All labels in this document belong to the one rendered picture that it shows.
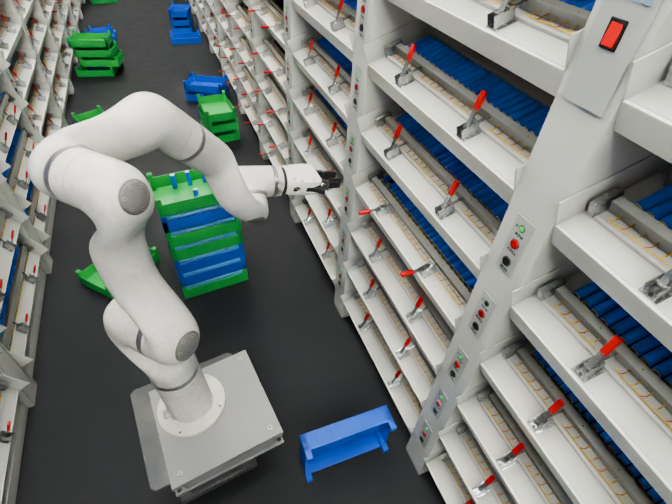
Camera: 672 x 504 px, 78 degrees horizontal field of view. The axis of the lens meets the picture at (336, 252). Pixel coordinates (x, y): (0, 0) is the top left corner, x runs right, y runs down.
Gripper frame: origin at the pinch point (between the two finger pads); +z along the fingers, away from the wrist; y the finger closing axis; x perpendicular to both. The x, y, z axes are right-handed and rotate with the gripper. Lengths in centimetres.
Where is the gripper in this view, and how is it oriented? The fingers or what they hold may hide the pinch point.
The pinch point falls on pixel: (331, 179)
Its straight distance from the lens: 123.0
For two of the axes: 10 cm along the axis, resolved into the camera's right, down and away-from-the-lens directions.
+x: -2.1, 7.5, 6.2
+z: 9.0, -1.0, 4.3
